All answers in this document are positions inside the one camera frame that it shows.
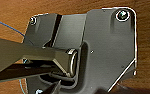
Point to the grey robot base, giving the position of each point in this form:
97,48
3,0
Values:
107,50

